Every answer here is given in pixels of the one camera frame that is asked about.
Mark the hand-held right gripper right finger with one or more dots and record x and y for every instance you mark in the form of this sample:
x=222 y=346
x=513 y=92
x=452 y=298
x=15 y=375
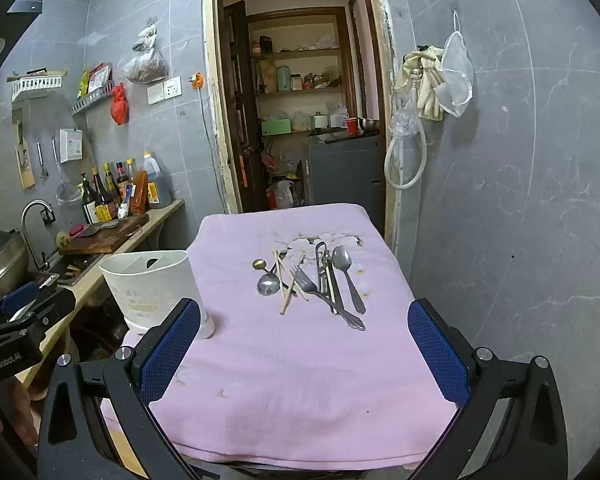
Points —
x=437 y=355

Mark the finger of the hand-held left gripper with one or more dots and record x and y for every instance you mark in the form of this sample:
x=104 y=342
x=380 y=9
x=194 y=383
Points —
x=19 y=294
x=55 y=305

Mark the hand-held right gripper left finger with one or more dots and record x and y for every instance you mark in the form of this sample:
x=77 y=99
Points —
x=172 y=350

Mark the white plastic utensil holder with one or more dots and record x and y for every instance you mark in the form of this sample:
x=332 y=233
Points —
x=150 y=285

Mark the round steel soup spoon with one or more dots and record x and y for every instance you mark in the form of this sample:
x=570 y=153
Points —
x=267 y=285

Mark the wooden chopstick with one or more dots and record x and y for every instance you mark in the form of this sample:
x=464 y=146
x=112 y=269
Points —
x=285 y=305
x=280 y=265
x=276 y=256
x=291 y=297

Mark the small brass spoon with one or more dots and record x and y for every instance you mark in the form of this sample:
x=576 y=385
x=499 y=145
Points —
x=258 y=263

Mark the large steel spoon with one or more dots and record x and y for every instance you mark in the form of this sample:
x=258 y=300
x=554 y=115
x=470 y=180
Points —
x=341 y=259

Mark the metal vegetable peeler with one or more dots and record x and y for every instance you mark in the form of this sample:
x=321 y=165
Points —
x=320 y=272

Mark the steel fork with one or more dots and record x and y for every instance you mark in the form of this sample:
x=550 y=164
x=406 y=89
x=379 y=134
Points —
x=307 y=284

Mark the person's left hand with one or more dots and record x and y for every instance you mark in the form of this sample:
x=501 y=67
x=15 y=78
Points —
x=19 y=405

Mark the steel wok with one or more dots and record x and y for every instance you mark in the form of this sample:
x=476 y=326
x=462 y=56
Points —
x=2 y=265

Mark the kitchen counter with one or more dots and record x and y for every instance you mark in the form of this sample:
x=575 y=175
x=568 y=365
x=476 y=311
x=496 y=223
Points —
x=87 y=280

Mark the wooden cutting board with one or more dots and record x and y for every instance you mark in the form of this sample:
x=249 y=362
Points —
x=105 y=240

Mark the steel faucet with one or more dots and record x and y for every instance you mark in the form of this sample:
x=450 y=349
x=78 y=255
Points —
x=30 y=207

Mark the pink floral cloth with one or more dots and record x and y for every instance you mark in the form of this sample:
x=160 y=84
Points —
x=290 y=370

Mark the hanging wooden board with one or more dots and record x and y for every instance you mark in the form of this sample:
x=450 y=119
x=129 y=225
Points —
x=25 y=165

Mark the hanging metal spatula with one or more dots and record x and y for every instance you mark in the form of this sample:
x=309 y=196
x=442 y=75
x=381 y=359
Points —
x=41 y=157

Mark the orange seasoning packet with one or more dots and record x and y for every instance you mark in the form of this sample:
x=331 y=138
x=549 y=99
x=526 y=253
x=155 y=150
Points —
x=139 y=195

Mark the small red-capped sauce bottle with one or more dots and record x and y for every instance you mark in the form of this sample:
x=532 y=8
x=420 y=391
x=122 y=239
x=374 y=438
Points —
x=121 y=175

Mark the large cooking oil jug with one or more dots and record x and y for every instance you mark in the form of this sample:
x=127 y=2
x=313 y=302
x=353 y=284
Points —
x=157 y=185

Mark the white and red plastic bag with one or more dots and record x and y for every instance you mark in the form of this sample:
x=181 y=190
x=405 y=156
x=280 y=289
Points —
x=281 y=195

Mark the grey cabinet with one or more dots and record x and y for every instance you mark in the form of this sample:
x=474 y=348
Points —
x=345 y=175

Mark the yellow snack packet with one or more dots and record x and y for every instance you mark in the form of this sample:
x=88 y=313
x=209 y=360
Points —
x=83 y=84

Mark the dark wooden door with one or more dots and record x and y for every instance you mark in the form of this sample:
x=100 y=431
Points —
x=247 y=135

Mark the red snack packet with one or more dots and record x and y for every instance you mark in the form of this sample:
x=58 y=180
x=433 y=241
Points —
x=99 y=77

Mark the clear plastic bag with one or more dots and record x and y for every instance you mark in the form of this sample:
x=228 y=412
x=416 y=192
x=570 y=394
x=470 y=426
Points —
x=404 y=117

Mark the metal bowl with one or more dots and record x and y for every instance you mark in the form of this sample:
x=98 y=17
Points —
x=369 y=124

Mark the red cup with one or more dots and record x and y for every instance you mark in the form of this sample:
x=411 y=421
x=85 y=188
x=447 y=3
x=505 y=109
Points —
x=352 y=127

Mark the green box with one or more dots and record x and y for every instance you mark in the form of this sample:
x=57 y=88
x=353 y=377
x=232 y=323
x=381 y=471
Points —
x=276 y=127

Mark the clear bag of dried goods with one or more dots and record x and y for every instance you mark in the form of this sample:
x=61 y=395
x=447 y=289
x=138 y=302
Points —
x=147 y=67

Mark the black range hood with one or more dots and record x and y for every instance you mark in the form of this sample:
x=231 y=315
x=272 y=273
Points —
x=5 y=35

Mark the orange plug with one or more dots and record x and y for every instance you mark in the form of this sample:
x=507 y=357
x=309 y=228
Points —
x=196 y=81

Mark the cream rubber gloves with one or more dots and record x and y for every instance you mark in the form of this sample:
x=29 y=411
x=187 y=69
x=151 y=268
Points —
x=430 y=90

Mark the white mesh bag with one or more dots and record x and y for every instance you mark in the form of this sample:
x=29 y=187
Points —
x=457 y=75

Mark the mint green canister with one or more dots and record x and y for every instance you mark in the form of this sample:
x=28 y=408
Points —
x=283 y=79

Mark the wooden shelf unit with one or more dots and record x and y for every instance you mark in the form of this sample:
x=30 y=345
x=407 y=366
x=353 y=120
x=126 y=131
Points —
x=347 y=60

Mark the black wall socket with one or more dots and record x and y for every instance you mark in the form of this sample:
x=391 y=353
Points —
x=48 y=216

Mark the white wall box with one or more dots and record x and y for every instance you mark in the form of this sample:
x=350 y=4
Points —
x=71 y=146

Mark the white wall rack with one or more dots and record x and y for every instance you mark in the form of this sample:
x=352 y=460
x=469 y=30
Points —
x=32 y=87

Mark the metal wall shelf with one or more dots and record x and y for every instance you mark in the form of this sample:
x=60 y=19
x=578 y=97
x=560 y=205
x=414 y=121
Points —
x=92 y=100

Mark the white wall socket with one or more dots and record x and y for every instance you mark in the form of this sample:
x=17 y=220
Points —
x=164 y=91

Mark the door frame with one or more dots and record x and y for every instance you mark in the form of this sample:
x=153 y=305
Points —
x=217 y=110

